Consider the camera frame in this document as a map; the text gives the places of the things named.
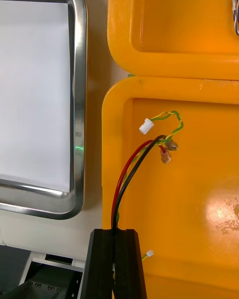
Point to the yellow-orange plastic bin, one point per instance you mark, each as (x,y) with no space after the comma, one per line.
(174,62)
(199,154)

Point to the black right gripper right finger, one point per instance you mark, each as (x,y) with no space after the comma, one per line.
(129,266)

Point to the white paper sheet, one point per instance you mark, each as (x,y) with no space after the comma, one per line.
(32,92)

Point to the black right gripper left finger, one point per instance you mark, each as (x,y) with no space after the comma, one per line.
(99,266)

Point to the dark grey robot torso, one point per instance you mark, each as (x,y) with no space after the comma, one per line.
(49,279)

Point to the steel tray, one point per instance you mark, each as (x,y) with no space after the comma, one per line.
(79,79)

